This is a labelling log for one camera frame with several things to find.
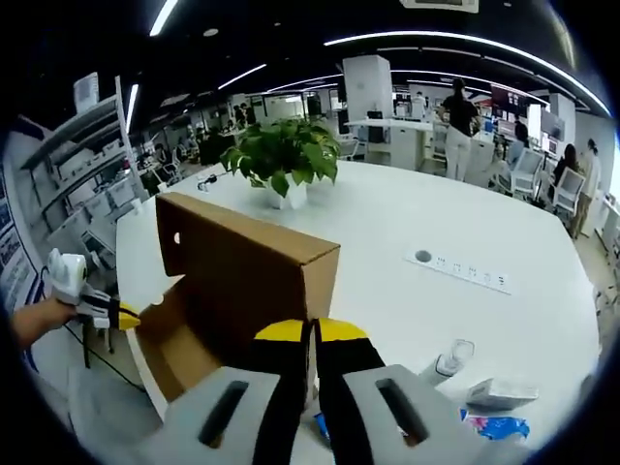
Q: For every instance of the dark wall display screen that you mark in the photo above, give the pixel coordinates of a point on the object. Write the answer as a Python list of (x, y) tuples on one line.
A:
[(508, 102)]

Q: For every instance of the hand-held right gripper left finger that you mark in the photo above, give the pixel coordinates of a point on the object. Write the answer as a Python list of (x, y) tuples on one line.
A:
[(276, 387)]

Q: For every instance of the white table socket strip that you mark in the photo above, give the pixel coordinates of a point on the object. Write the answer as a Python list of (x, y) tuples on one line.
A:
[(465, 273)]

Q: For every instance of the white square pillar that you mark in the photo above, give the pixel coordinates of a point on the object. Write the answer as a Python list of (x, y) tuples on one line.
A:
[(366, 87)]

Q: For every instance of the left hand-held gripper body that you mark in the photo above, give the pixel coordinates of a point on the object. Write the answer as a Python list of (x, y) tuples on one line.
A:
[(68, 273)]

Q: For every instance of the small black white device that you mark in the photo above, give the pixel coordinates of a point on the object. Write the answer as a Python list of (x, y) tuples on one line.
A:
[(208, 181)]

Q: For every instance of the clear plastic bottle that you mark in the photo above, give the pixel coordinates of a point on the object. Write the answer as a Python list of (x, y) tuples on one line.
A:
[(450, 363)]

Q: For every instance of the ceiling air conditioner vent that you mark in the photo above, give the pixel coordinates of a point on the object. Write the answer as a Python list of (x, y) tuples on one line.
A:
[(438, 4)]

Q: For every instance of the white office chair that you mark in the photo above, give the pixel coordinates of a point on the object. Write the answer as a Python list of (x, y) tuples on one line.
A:
[(569, 194), (527, 169)]

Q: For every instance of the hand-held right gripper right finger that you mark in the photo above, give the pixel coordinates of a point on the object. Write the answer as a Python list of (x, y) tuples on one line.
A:
[(349, 378)]

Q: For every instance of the brown cardboard shoe box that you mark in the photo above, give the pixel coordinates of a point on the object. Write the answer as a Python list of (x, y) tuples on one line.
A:
[(242, 271)]

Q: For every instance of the blue white wall poster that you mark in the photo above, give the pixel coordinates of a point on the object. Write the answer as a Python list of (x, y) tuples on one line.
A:
[(14, 261)]

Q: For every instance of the white small carton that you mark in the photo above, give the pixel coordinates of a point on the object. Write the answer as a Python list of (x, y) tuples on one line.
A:
[(504, 393)]

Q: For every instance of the grey metal storage shelf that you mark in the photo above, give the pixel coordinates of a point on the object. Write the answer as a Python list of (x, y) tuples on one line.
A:
[(72, 126)]

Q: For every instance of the white office desk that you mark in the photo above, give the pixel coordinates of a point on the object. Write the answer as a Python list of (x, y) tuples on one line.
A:
[(392, 140)]

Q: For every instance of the white ribbed box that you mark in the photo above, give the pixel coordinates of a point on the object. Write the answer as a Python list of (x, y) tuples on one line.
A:
[(86, 92)]

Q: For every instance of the green plant in white pot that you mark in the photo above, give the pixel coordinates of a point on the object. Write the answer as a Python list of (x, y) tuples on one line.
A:
[(286, 150)]

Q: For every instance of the linear ceiling light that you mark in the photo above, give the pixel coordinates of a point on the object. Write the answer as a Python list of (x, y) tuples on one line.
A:
[(387, 35), (162, 17), (242, 76), (132, 106)]

